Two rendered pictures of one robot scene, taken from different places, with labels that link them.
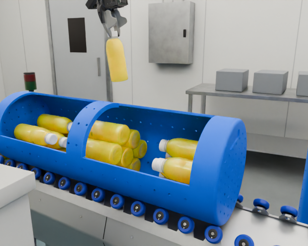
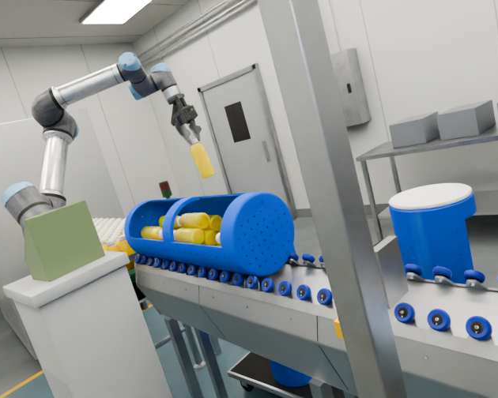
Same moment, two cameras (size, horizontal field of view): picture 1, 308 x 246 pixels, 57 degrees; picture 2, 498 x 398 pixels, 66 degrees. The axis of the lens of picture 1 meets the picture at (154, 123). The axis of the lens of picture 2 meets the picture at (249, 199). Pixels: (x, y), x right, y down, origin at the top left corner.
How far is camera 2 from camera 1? 0.79 m
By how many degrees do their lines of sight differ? 21
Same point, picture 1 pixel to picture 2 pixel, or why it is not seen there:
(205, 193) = (229, 249)
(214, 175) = (230, 236)
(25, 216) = (126, 281)
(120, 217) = (205, 283)
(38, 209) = (164, 290)
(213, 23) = (384, 65)
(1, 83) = (177, 192)
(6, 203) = (110, 271)
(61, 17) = (218, 107)
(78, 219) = (185, 292)
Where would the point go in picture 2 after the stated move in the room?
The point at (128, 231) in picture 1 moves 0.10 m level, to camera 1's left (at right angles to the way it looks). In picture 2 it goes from (211, 293) to (188, 296)
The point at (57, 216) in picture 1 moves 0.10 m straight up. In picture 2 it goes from (174, 293) to (167, 272)
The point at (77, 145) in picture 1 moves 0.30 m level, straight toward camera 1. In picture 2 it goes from (167, 234) to (145, 260)
